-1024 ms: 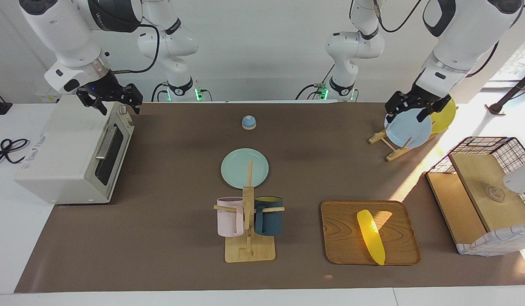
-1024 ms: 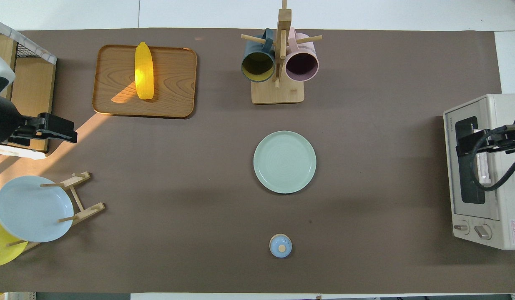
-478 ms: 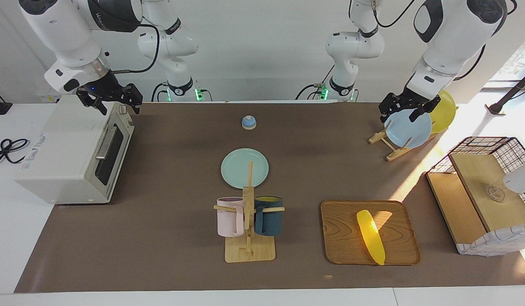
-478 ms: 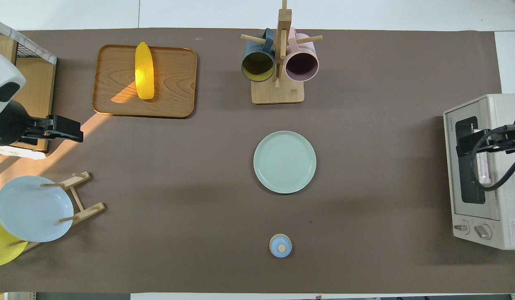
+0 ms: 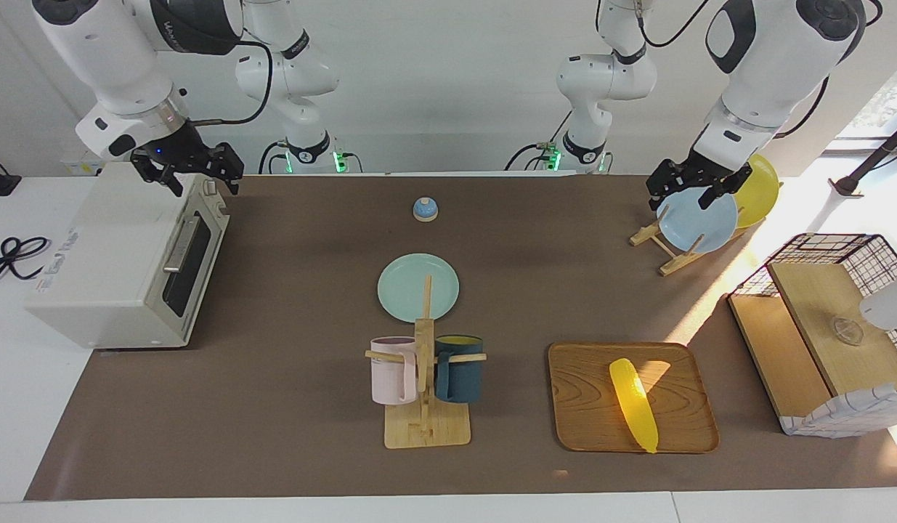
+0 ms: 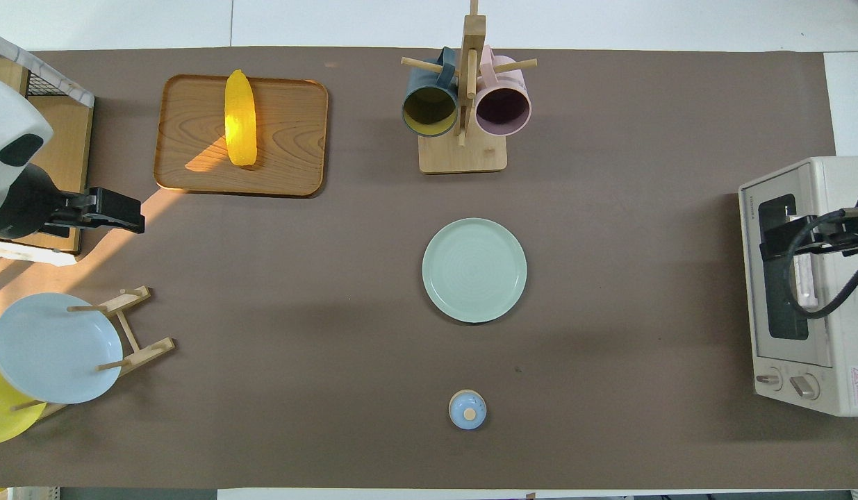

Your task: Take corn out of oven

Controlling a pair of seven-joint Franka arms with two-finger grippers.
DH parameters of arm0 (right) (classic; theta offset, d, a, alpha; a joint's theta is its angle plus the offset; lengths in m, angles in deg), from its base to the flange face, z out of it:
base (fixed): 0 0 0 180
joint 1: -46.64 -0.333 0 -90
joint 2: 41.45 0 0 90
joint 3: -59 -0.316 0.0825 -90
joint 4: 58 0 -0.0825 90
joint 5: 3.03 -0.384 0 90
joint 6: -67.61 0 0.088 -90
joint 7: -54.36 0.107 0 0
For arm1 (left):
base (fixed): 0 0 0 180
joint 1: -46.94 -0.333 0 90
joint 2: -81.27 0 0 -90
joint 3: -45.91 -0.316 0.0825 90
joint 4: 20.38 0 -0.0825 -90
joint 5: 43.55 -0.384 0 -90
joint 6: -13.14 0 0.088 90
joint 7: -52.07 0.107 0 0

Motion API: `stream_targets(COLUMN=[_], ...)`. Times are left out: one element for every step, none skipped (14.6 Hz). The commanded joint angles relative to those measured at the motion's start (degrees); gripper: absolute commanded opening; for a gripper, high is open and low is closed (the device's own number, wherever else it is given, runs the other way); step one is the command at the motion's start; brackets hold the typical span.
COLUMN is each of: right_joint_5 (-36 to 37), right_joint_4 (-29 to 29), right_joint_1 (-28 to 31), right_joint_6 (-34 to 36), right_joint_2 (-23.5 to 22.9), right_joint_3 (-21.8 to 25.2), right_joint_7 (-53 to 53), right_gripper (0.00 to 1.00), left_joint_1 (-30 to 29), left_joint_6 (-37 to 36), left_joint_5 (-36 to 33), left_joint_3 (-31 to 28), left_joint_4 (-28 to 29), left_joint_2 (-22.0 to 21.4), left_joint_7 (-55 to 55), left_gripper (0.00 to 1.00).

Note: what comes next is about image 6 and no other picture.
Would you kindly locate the light blue plate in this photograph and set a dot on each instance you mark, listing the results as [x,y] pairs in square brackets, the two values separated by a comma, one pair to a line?
[53,354]

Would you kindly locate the narrow wooden shelf board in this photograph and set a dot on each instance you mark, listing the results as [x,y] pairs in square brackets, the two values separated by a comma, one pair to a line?
[67,139]

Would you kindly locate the wooden serving tray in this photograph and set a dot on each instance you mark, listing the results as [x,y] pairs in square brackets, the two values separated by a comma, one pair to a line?
[290,139]

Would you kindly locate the pink mug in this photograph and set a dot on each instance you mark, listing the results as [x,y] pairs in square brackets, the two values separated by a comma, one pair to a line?
[501,111]

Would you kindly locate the dark teal mug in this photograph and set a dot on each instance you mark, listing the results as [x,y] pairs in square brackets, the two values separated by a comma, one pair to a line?
[428,111]

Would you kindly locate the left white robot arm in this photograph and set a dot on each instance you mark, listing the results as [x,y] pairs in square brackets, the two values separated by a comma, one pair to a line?
[12,111]

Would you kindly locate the silver oven knob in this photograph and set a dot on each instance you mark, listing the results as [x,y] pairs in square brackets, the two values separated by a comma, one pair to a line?
[769,378]
[805,386]

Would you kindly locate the small blue lidded jar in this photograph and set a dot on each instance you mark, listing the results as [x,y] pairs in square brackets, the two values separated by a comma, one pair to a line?
[467,413]

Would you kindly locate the pale green plate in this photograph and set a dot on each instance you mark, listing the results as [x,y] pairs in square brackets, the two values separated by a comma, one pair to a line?
[474,271]

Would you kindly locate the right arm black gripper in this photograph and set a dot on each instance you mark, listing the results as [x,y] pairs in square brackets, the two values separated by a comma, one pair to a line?
[845,230]

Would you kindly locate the wooden mug tree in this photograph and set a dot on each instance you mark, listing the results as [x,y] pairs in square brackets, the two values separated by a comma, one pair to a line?
[463,156]

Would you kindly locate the yellow corn cob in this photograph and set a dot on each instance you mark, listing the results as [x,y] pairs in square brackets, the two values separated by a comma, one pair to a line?
[241,125]

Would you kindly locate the wooden plate rack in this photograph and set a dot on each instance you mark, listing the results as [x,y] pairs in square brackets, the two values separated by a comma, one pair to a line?
[133,298]

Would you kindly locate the glass oven door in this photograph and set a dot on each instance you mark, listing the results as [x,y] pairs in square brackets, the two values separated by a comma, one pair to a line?
[783,326]

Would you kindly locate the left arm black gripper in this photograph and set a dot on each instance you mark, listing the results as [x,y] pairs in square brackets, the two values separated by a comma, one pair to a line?
[74,210]

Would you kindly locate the white toaster oven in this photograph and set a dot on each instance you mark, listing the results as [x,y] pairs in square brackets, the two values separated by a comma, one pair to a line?
[849,326]

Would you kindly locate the brown table mat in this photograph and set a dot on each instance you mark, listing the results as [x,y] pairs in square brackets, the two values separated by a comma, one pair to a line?
[331,278]

